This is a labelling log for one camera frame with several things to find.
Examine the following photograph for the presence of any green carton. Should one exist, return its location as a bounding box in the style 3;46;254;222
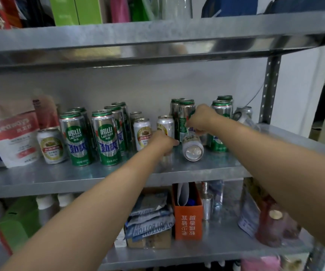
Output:
0;196;41;256

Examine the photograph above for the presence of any cluster of tall green cans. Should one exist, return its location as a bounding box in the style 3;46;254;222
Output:
59;101;132;167

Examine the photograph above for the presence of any orange box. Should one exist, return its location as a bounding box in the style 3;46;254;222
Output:
172;182;204;241

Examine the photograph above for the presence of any short silver can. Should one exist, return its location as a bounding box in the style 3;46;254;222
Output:
129;111;144;130
233;106;253;123

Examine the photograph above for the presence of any dark red jar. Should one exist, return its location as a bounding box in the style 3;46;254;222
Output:
255;195;302;248

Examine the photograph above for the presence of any white paper sheet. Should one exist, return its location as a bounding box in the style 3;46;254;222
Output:
176;182;191;207

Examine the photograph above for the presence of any person's left forearm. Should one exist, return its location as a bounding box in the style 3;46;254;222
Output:
0;141;163;271

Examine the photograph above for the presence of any person's left hand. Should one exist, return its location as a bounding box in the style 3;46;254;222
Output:
148;130;180;156

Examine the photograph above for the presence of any silver metal bottle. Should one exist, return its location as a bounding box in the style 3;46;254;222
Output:
201;182;214;221

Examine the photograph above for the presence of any clear plastic bottle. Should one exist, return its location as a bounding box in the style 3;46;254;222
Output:
209;180;225;212

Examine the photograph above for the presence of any pink package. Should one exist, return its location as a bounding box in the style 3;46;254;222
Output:
109;0;131;24

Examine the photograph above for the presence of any short white beer can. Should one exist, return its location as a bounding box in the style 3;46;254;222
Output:
182;129;205;162
156;115;175;139
133;118;152;151
37;127;67;164

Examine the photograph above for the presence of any clear glass jar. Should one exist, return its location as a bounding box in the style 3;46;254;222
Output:
160;0;193;21

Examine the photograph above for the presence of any white capped bottle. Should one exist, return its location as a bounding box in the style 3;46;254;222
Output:
35;194;58;226
57;192;75;209

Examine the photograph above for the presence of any grey metal shelving rack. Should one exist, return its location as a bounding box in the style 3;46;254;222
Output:
0;10;325;271

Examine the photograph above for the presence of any red box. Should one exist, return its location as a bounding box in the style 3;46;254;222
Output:
0;0;23;30

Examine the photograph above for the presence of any blue grey pouch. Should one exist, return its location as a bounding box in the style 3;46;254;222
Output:
237;178;267;238

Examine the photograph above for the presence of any dark blue bag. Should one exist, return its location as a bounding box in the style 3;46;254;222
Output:
264;0;325;15

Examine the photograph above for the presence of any person's right forearm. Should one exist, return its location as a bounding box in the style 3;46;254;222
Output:
212;118;325;261

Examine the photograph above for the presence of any red and white pouch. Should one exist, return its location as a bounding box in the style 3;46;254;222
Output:
0;110;41;169

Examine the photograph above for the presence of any pink item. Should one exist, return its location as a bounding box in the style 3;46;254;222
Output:
240;255;282;271

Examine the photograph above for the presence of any tall green beer can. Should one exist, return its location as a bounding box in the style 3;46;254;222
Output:
207;100;233;153
175;99;196;142
170;98;185;124

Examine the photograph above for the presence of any person's right hand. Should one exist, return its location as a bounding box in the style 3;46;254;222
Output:
186;104;223;137

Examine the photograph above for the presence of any brown cardboard box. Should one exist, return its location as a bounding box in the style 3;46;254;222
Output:
125;227;173;249

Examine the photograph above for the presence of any green box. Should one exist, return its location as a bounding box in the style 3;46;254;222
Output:
49;0;104;26

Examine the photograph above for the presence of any green package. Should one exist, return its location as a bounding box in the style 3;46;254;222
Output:
130;0;160;22

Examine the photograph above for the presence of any blue box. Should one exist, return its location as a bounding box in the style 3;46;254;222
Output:
201;0;259;18

